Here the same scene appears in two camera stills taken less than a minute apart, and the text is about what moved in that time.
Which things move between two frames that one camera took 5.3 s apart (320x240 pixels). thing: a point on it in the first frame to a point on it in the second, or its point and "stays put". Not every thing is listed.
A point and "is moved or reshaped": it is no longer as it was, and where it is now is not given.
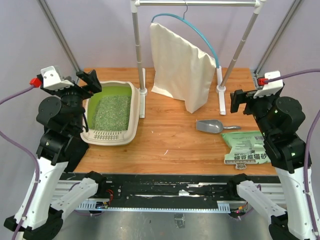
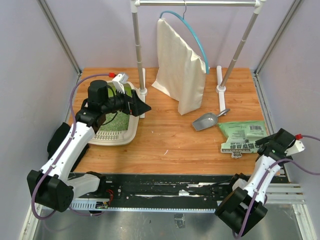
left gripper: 90,79 to 134,106
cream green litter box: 113,114 stays put
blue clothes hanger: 186,20 to 182,17
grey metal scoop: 213,126 to 207,120
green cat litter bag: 248,147 is moved or reshaped
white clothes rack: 220,88 stays put
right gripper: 239,96 to 266,141
